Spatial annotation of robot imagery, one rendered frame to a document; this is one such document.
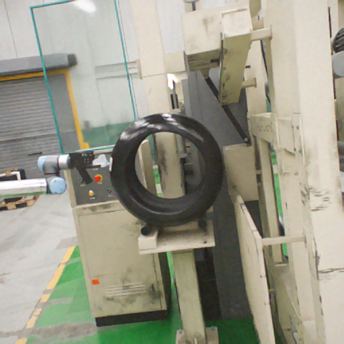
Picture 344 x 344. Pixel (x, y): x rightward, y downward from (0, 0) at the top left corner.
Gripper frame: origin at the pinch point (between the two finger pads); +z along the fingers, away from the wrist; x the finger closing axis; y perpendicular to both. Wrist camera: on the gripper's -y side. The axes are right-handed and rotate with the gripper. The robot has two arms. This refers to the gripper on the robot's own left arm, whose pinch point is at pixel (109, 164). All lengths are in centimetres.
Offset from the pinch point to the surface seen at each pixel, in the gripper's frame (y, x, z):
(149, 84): 40, 27, 19
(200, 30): 54, -35, 47
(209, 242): -38, -11, 48
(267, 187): -19, 21, 81
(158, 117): 22.6, -8.8, 26.9
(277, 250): -55, 20, 86
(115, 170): -1.2, -11.1, 5.6
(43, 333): -132, 60, -74
